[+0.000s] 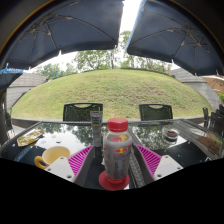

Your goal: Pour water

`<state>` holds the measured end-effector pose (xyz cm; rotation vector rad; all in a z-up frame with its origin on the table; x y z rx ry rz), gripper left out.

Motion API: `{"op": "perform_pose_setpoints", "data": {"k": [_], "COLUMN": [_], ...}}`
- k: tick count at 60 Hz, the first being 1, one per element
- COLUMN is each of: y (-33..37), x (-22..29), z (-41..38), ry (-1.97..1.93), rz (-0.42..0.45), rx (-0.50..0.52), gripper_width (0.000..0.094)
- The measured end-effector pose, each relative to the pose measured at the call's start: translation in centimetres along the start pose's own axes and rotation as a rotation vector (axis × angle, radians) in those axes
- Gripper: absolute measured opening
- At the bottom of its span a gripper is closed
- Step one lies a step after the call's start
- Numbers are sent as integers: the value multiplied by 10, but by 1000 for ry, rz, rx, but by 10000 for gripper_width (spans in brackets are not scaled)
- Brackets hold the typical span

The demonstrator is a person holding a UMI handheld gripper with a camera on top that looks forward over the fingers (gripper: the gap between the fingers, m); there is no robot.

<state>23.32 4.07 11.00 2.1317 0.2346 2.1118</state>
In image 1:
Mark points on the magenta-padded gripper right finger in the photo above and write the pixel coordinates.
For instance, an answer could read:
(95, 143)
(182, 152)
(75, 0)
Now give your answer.
(166, 166)

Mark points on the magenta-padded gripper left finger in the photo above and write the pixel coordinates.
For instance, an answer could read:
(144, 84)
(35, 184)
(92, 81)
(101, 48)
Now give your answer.
(61, 168)

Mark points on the red-capped clear drink bottle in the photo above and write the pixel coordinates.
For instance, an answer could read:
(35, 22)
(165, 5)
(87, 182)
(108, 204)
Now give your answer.
(117, 156)

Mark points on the glass ashtray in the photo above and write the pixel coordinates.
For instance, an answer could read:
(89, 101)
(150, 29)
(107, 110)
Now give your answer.
(171, 134)

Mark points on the yellow snack packet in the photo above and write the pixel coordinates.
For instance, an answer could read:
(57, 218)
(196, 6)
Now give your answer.
(30, 137)

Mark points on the grey standing tube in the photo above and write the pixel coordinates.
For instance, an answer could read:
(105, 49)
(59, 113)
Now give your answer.
(96, 128)

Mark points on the black mesh patio chair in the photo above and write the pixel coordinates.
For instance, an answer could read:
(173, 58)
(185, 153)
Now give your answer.
(206, 115)
(217, 122)
(156, 113)
(75, 114)

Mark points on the beige patio umbrella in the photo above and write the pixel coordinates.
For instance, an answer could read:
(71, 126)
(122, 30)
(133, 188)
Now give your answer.
(215, 83)

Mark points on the blue umbrella with white print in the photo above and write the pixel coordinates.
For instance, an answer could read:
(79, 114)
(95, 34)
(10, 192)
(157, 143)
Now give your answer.
(9, 78)

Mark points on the large navy patio umbrella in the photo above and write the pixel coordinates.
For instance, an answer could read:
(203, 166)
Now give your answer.
(176, 36)
(63, 33)

